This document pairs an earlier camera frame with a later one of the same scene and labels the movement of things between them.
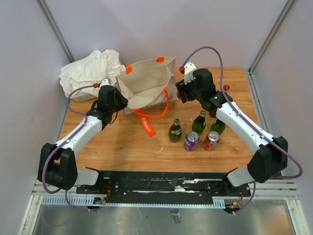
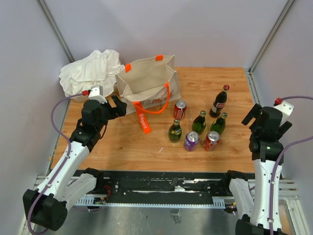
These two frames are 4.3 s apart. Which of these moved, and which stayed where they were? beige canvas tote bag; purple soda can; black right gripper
Moved: black right gripper
Stayed: purple soda can; beige canvas tote bag
